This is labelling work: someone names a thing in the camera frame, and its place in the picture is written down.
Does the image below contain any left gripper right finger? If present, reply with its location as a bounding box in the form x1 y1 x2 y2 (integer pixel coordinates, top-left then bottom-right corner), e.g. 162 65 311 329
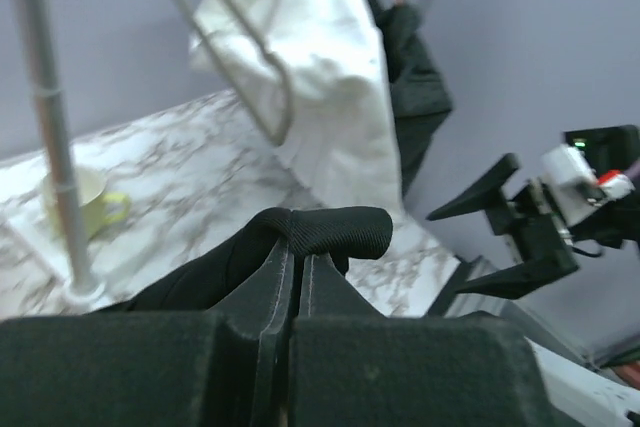
289 256 555 426

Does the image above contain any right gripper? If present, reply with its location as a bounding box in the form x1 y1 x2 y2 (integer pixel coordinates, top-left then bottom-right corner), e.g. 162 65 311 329
427 153 579 300

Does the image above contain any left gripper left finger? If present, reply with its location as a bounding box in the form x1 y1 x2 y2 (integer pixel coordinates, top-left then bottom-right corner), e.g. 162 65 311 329
1 241 295 426

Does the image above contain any plain black garment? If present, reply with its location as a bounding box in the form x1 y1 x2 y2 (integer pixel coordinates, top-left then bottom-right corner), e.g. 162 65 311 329
94 205 395 316

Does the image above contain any white skirt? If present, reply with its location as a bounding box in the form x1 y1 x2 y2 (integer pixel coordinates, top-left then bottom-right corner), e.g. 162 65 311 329
188 0 404 213

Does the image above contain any black dotted garment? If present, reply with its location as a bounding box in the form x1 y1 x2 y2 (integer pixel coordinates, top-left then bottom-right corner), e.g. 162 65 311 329
367 0 453 193

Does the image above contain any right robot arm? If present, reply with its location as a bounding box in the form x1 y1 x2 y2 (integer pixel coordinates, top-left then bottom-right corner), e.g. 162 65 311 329
427 125 639 426

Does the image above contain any grey hanger left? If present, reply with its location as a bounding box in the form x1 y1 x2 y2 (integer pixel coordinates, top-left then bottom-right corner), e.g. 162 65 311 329
172 0 293 146

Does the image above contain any white clothes rack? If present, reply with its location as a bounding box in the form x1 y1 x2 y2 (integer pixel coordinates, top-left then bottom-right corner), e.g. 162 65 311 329
12 0 109 310

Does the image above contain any yellow-green mug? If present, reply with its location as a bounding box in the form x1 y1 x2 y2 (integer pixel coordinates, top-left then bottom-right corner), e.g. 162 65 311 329
40 165 131 239

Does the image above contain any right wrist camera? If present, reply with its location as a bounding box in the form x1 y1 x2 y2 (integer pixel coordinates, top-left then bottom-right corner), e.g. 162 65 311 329
542 144 635 228

